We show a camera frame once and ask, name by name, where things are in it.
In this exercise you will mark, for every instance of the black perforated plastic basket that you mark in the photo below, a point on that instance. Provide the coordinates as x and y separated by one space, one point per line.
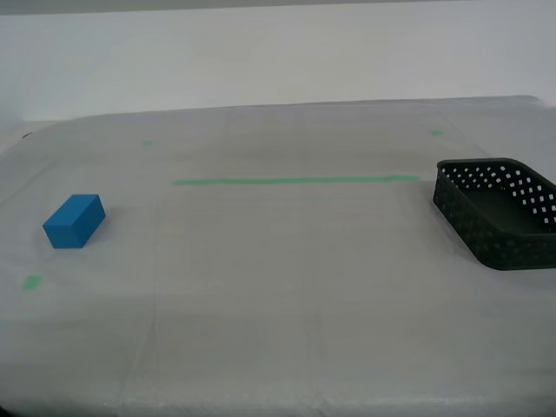
478 234

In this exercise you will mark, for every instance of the small green tape mark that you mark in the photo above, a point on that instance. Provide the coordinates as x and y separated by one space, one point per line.
31 282
435 133
147 142

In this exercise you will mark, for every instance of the white table cloth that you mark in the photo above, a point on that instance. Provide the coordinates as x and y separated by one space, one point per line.
278 304

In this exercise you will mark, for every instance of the blue rectangular block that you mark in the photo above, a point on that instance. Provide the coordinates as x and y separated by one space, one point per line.
71 221

